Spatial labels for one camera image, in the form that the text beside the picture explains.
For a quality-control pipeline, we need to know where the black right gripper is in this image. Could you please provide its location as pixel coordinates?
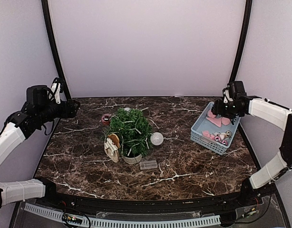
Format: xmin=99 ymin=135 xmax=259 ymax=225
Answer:
xmin=211 ymin=100 xmax=241 ymax=119

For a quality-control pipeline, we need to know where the clear string light garland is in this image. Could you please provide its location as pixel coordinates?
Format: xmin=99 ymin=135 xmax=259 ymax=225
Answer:
xmin=101 ymin=108 xmax=164 ymax=164

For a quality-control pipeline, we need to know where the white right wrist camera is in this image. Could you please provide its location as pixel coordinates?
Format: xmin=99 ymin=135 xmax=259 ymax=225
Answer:
xmin=223 ymin=86 xmax=233 ymax=104

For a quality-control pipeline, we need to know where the white cable duct strip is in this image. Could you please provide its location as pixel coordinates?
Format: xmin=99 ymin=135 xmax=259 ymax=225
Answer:
xmin=23 ymin=203 xmax=221 ymax=228

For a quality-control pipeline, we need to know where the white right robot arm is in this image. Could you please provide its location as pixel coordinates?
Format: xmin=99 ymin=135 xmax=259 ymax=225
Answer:
xmin=212 ymin=81 xmax=292 ymax=206

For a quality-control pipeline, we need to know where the blue plastic basket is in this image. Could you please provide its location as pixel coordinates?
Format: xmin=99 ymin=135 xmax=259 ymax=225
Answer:
xmin=190 ymin=102 xmax=240 ymax=155

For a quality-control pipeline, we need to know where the pink bow ornament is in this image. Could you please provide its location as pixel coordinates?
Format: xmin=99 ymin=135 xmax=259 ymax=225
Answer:
xmin=206 ymin=110 xmax=231 ymax=127

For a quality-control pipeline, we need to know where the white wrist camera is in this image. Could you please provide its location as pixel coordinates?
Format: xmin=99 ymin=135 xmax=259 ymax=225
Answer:
xmin=223 ymin=86 xmax=233 ymax=104
xmin=49 ymin=77 xmax=63 ymax=104

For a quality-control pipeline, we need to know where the small green christmas tree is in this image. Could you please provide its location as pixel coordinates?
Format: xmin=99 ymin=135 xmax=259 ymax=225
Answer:
xmin=105 ymin=108 xmax=153 ymax=157

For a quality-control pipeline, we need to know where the white tree pot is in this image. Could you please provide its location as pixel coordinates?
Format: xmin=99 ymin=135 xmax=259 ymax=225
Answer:
xmin=122 ymin=154 xmax=143 ymax=164

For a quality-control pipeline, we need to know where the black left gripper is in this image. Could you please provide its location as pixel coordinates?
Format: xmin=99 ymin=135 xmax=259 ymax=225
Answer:
xmin=37 ymin=99 xmax=80 ymax=124

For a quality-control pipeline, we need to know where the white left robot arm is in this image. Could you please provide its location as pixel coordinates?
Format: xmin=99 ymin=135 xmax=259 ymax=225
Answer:
xmin=0 ymin=82 xmax=80 ymax=208

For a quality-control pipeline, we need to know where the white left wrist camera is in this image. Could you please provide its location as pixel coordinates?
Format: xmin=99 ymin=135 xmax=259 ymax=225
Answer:
xmin=49 ymin=77 xmax=63 ymax=104

